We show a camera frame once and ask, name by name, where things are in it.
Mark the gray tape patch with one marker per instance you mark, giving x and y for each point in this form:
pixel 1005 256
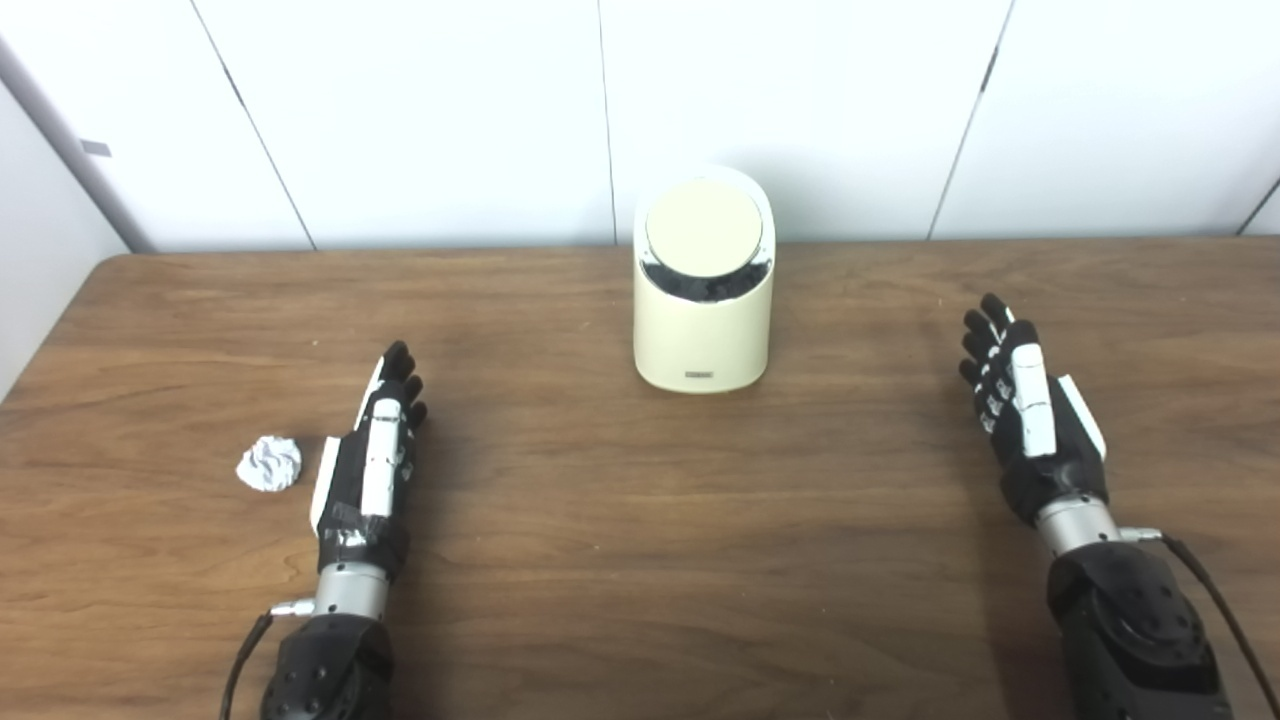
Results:
pixel 95 148

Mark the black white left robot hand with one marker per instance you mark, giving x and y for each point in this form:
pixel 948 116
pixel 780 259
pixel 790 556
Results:
pixel 380 470

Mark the white paper ball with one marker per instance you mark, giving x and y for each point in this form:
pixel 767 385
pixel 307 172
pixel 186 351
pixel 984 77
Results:
pixel 270 464

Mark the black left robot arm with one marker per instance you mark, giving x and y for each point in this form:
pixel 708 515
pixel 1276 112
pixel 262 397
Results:
pixel 330 670

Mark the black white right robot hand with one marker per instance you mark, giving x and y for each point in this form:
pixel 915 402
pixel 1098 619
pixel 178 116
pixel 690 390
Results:
pixel 1035 420

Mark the cream-colored lidded bin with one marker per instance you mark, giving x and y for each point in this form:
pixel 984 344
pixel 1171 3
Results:
pixel 700 335

